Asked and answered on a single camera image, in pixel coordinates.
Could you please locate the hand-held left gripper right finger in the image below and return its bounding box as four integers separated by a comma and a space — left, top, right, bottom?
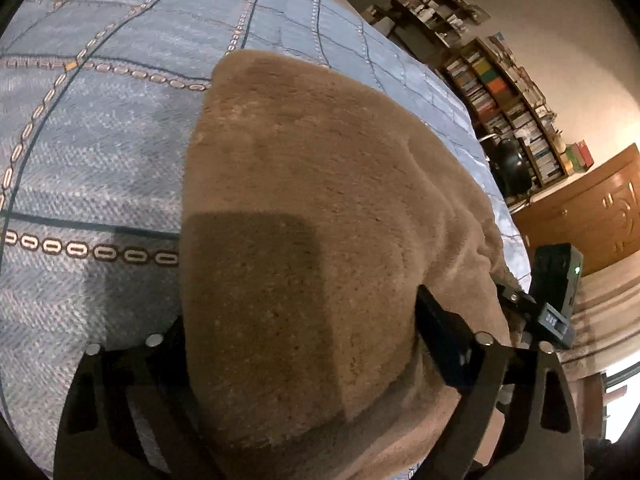
414, 284, 587, 480

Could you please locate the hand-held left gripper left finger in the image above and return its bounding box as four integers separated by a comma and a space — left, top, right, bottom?
52, 319, 221, 480

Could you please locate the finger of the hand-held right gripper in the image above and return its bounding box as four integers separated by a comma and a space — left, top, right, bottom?
495, 282, 538, 321

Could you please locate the brown fleece blanket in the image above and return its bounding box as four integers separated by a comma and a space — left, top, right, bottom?
177, 50, 526, 480

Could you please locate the carved wooden door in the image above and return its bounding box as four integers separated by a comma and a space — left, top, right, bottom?
510, 142, 640, 278

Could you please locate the window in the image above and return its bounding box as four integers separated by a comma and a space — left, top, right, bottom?
602, 365, 640, 442

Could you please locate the black chair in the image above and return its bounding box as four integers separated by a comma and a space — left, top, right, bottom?
482, 135, 534, 202

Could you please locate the red green box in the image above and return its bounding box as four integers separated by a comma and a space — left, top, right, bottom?
560, 140, 597, 176

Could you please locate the wooden bookshelf with books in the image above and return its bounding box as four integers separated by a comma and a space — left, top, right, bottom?
365, 0, 596, 188

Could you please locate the blue chain-patterned blanket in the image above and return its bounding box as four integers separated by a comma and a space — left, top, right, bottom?
0, 0, 533, 480

